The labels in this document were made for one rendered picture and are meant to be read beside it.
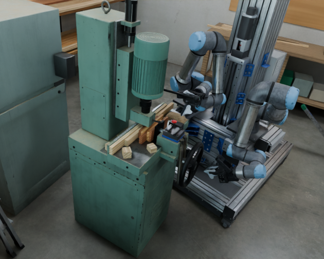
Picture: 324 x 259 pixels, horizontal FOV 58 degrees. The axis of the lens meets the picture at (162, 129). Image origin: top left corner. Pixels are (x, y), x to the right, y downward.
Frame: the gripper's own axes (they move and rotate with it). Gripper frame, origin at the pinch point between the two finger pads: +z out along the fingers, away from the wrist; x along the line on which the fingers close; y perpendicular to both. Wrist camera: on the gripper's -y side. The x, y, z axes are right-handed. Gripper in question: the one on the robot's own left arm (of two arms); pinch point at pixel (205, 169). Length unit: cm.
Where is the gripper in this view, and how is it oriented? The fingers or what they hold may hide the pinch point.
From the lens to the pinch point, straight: 181.8
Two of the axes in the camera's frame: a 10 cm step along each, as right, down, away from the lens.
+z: -8.0, 1.1, 5.9
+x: 4.9, -4.5, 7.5
